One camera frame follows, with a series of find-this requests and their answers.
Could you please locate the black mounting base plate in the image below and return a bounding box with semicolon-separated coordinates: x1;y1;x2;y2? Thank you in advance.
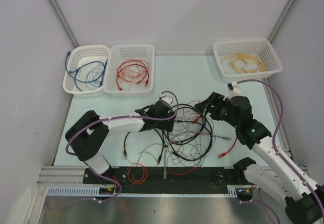
83;166;254;194

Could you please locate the right white plastic basket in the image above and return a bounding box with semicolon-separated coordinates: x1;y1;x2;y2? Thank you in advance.
213;38;283;82

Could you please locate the thick black ethernet cable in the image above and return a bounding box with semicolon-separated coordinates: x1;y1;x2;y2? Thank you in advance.
123;104;213;164

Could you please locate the thick blue ethernet cable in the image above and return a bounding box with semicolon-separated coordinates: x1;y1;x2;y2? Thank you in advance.
65;51;108;88

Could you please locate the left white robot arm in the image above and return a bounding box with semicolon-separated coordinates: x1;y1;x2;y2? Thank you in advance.
65;97;176;184

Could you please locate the thin red wire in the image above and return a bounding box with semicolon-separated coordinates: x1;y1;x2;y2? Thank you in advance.
164;105;216;176
118;63;149;83

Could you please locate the orange thin wire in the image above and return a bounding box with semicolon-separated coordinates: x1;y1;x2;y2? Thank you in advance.
127;163;148;185

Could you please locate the white slotted cable duct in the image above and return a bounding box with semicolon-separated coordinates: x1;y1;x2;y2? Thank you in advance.
47;186;115;197

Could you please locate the thin brown wire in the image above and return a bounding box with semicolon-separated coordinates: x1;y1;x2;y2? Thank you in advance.
138;132;218;171

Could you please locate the thin red wire in basket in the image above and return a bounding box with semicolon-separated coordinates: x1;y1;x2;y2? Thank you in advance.
118;63;149;83

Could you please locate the left white plastic basket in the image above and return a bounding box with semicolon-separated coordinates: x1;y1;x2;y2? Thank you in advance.
63;44;110;98

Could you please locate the grey ethernet cable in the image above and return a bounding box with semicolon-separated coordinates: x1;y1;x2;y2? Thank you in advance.
163;132;231;180

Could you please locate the middle white plastic basket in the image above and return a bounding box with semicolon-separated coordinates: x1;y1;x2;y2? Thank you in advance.
103;44;155;97

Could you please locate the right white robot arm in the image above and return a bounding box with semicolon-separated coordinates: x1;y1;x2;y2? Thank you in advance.
195;92;323;223

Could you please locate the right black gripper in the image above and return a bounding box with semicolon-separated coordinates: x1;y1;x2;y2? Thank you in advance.
194;92;239;128

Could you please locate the blue cable in left basket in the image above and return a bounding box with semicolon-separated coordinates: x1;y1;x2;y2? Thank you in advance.
73;71;83;92

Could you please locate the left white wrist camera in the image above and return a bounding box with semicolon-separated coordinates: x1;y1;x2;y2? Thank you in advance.
159;94;173;106

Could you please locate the thick red cable in basket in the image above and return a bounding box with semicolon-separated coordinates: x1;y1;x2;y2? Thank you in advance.
116;60;150;91

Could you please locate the white plastic basket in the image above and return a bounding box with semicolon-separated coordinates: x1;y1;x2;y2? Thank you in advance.
103;44;155;97
63;44;110;98
213;38;283;82

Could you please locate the yellow cable in basket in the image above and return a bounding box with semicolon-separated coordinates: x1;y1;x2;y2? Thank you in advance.
220;54;267;73

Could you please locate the thick red ethernet cable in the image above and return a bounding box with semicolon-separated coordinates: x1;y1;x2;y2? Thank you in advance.
192;116;237;159

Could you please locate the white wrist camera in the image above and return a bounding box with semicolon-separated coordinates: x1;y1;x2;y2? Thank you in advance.
225;81;241;100
159;94;173;106

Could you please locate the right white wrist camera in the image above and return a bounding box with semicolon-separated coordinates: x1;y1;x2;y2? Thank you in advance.
225;81;241;100

